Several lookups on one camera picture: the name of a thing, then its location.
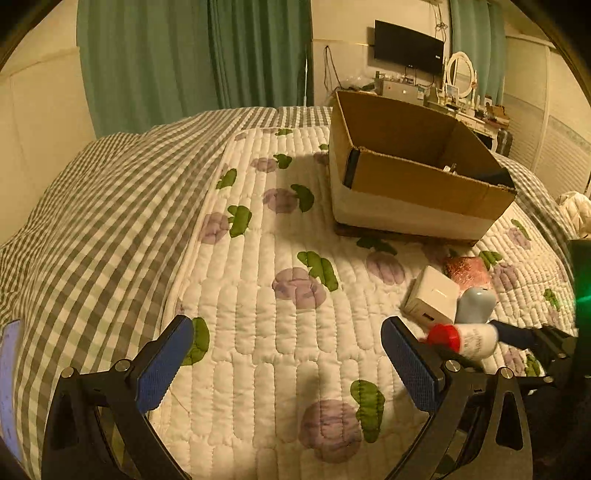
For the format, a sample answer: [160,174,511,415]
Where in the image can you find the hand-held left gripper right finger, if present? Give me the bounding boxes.
[380,316,534,480]

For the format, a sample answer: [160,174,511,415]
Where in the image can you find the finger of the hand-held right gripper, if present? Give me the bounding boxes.
[488,319,542,348]

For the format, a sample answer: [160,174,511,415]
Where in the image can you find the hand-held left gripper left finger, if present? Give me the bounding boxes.
[41,315,195,480]

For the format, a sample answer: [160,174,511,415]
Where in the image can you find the white bottle with red cap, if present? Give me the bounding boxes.
[427,322,499,358]

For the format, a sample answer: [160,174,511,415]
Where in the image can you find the cardboard box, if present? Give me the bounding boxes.
[328,90,517,246]

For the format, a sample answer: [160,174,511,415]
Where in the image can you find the grey rounded bottle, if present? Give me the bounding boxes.
[455,286,497,326]

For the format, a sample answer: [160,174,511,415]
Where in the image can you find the white power adapter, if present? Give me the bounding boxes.
[401,265,461,324]

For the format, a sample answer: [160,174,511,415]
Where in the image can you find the pink glittery packet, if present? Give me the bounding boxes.
[442,256,491,288]

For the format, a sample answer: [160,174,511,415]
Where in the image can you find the white floral quilt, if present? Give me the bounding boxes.
[150,124,578,464]

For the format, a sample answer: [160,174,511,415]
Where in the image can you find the crumpled cream cloth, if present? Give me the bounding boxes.
[555,191,591,240]

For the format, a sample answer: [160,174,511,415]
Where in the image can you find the dark suitcase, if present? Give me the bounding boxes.
[491,129,514,156]

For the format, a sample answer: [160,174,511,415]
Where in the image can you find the cluttered white dresser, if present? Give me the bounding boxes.
[330,69,512,139]

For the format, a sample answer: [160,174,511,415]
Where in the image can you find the white wardrobe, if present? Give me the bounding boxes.
[502,34,591,197]

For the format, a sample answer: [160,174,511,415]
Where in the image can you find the white round vanity mirror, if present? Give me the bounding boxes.
[444,52,477,101]

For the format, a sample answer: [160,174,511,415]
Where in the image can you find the silver set-top box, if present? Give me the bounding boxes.
[373,76,426,100]

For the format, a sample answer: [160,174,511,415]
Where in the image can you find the green curtain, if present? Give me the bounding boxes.
[76,0,315,139]
[450,0,507,103]

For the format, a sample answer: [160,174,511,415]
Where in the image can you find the black wall television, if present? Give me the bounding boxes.
[374,19,445,75]

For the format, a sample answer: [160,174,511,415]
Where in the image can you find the hanging wall cables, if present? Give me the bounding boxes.
[322,45,345,90]

